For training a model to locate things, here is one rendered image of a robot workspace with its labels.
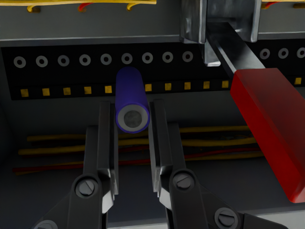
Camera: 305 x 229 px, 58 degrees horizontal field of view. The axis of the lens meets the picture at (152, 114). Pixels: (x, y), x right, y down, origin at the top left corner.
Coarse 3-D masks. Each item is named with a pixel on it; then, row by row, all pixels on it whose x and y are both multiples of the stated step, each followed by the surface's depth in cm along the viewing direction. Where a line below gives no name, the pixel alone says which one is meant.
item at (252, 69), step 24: (216, 24) 10; (216, 48) 9; (240, 48) 8; (240, 72) 7; (264, 72) 7; (240, 96) 7; (264, 96) 6; (288, 96) 6; (264, 120) 6; (288, 120) 6; (264, 144) 6; (288, 144) 5; (288, 168) 5; (288, 192) 5
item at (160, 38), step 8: (8, 40) 25; (16, 40) 25; (24, 40) 25; (32, 40) 25; (40, 40) 25; (48, 40) 26; (56, 40) 26; (64, 40) 26; (72, 40) 26; (80, 40) 26; (88, 40) 26; (96, 40) 26; (104, 40) 26; (112, 40) 26; (120, 40) 26; (128, 40) 26; (136, 40) 26; (144, 40) 26; (152, 40) 27; (160, 40) 27; (168, 40) 27; (176, 40) 27
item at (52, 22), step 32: (0, 0) 11; (32, 0) 11; (64, 0) 11; (96, 0) 11; (128, 0) 11; (160, 0) 13; (288, 0) 12; (0, 32) 13; (32, 32) 13; (64, 32) 13; (96, 32) 13; (128, 32) 13; (160, 32) 13; (288, 32) 14
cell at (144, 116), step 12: (120, 72) 18; (132, 72) 18; (120, 84) 16; (132, 84) 16; (120, 96) 15; (132, 96) 14; (144, 96) 15; (120, 108) 14; (132, 108) 14; (144, 108) 14; (120, 120) 14; (132, 120) 14; (144, 120) 14; (132, 132) 14
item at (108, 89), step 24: (24, 48) 26; (48, 48) 26; (72, 48) 27; (96, 48) 27; (120, 48) 27; (144, 48) 27; (168, 48) 28; (192, 48) 28; (264, 48) 29; (288, 48) 29; (24, 72) 27; (48, 72) 27; (72, 72) 27; (96, 72) 28; (144, 72) 28; (168, 72) 28; (192, 72) 29; (216, 72) 29; (288, 72) 30; (24, 96) 27; (48, 96) 28; (72, 96) 28
